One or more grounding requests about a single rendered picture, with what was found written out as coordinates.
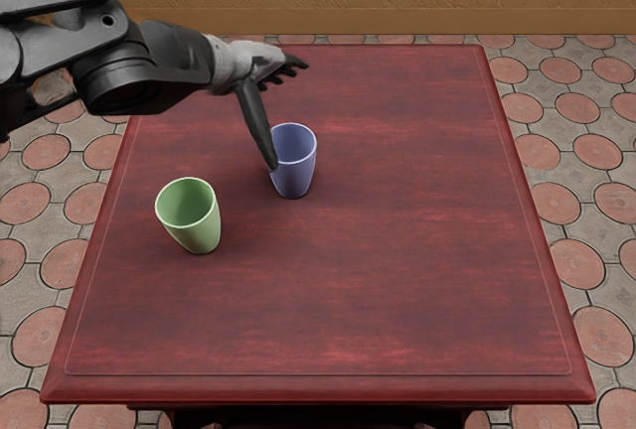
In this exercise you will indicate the green cup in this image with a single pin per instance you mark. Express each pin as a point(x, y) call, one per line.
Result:
point(191, 223)

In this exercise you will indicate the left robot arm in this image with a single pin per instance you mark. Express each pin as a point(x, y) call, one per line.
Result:
point(114, 71)

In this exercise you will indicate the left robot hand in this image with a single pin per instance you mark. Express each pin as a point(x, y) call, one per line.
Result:
point(238, 64)

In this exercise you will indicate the blue cup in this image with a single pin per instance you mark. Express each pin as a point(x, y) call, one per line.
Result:
point(297, 171)

